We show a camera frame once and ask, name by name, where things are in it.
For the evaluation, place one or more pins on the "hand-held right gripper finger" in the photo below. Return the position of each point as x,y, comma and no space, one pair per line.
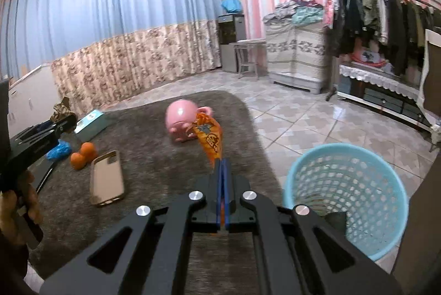
221,184
228,184

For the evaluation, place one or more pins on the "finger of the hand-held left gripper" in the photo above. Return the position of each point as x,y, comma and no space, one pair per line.
39,129
63,126

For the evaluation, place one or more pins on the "brown wrapper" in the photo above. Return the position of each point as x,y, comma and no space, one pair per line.
62,109

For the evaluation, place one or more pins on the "orange snack wrapper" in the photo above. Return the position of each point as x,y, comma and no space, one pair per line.
208,136

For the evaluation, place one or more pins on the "light blue plastic basket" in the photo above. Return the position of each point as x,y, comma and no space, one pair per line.
291,184

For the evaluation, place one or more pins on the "person's left forearm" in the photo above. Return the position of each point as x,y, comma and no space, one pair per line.
12,260

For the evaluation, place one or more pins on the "person's left hand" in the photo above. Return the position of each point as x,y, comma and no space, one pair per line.
31,191

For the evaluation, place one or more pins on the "blue crumpled plastic cover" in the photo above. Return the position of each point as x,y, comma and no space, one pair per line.
60,148

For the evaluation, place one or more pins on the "teal tissue box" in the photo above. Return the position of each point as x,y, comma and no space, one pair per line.
91,126

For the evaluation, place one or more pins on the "orange fruit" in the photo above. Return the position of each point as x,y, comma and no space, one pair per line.
88,150
77,161

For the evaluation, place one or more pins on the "white low cabinet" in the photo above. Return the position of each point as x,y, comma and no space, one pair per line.
34,95

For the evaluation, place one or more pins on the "black flat case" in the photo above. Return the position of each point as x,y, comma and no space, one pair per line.
46,176

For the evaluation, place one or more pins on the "beige phone case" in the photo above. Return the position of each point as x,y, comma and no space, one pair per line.
106,181

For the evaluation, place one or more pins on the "pink pig-shaped cup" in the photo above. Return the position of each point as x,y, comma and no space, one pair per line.
179,116

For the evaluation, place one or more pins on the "brown shaggy rug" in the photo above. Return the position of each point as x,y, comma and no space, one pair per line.
144,150

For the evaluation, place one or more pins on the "grey water dispenser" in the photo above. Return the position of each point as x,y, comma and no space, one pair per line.
229,57

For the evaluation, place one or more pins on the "small white table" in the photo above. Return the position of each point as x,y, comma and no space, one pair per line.
248,43

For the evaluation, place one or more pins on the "patterned cloth covered cabinet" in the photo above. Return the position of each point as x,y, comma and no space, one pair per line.
293,50

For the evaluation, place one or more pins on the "low dark tv cabinet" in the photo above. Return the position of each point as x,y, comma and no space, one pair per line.
379,100

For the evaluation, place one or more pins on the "white lace cloth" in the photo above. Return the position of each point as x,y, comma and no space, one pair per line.
365,73

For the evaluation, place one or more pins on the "blue cloth bundle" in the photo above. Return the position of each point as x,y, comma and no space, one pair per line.
231,5

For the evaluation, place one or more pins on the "pile of folded clothes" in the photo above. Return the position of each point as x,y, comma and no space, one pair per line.
299,14

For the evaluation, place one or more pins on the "colourful toy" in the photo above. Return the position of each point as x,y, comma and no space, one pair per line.
370,57

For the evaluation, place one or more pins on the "pink hanging bag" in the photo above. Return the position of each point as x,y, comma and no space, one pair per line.
329,11

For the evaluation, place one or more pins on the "white framed panel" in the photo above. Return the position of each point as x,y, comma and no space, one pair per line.
430,74

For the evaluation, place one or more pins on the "row of hanging clothes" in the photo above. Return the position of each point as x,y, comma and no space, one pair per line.
396,26

